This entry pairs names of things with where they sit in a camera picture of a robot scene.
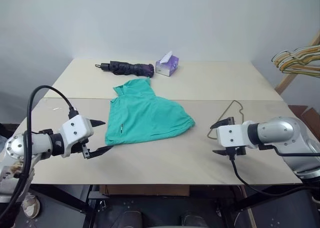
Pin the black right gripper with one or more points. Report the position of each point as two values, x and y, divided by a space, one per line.
237 150

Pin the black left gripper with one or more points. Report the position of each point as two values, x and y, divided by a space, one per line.
79 147

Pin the green shorts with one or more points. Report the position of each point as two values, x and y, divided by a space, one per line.
150 117

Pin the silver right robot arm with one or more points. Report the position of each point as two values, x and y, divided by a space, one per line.
280 130

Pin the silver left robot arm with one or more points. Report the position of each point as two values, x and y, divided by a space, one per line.
17 145

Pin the brown cardboard sheet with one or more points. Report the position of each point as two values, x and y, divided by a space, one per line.
145 190

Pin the folded dark purple umbrella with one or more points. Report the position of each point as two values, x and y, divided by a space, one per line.
130 69

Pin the wooden clothes rack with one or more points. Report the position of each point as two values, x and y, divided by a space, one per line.
282 84

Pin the brown wooden board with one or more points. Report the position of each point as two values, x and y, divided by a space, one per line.
310 115

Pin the purple tissue box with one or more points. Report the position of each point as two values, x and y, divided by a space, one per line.
167 67

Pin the white sneaker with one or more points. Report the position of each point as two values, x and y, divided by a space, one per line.
31 205

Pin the white tissue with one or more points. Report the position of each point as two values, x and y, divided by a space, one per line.
167 57

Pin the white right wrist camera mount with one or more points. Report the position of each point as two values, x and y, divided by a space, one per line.
230 135

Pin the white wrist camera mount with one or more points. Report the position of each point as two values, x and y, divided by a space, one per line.
230 135
75 129

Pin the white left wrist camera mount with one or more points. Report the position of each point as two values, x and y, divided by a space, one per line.
75 129

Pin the black metal table frame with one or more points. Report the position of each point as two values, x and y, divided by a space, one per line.
85 213

